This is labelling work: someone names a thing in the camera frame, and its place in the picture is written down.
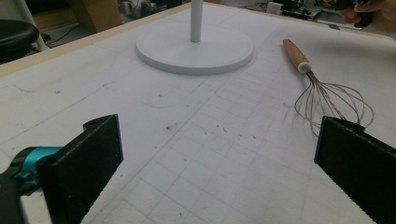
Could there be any white hook stand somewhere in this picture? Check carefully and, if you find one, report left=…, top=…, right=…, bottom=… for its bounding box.
left=135, top=0, right=254, bottom=76

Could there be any white metal frame leg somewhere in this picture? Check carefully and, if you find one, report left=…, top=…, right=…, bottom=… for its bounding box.
left=13, top=0, right=50, bottom=52

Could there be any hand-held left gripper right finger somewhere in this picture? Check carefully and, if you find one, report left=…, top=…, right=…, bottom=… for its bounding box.
left=313, top=116, right=396, bottom=224

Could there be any tall cardboard box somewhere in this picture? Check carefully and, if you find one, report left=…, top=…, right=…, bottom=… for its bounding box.
left=66, top=0, right=124, bottom=34

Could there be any black round stool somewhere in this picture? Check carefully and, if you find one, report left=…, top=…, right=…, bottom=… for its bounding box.
left=0, top=19, right=40, bottom=63

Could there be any white grid mat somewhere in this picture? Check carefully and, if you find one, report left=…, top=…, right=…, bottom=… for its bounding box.
left=0, top=3, right=396, bottom=224

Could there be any wooden handled wire whisk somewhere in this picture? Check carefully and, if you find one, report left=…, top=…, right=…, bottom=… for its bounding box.
left=282, top=38, right=375, bottom=138

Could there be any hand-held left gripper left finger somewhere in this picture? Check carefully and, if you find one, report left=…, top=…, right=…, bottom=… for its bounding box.
left=35, top=114, right=124, bottom=224

